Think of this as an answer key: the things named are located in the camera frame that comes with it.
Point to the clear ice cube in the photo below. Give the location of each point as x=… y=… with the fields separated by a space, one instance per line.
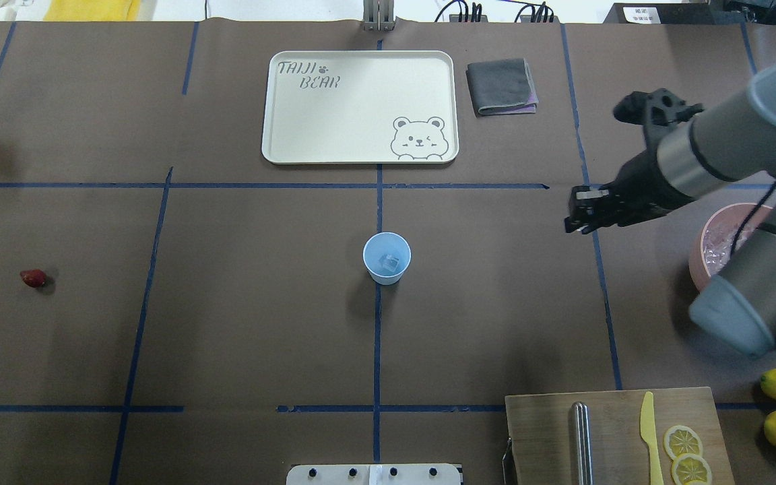
x=389 y=264

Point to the yellow cloth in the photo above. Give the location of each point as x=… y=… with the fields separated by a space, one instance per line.
x=92 y=11

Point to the light blue cup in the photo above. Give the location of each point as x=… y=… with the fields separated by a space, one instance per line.
x=386 y=243

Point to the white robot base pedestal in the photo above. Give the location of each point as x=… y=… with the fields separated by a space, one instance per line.
x=376 y=473

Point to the pink bowl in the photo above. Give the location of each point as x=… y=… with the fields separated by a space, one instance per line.
x=711 y=249

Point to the lemon slice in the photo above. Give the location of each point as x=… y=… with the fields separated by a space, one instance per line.
x=681 y=440
x=691 y=468

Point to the red strawberry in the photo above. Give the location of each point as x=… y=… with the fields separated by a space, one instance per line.
x=34 y=278

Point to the metal handle tool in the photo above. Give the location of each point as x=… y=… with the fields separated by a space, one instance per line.
x=582 y=462

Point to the cream bear tray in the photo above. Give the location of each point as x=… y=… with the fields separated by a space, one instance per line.
x=360 y=107

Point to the yellow plastic knife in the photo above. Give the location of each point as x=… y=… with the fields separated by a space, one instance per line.
x=648 y=432

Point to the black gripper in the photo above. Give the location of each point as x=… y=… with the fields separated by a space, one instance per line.
x=638 y=183

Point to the wooden cutting board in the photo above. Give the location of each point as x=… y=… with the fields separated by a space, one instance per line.
x=542 y=435

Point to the aluminium frame post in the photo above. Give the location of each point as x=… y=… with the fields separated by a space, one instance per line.
x=378 y=15

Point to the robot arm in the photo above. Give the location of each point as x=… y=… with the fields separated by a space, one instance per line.
x=690 y=152

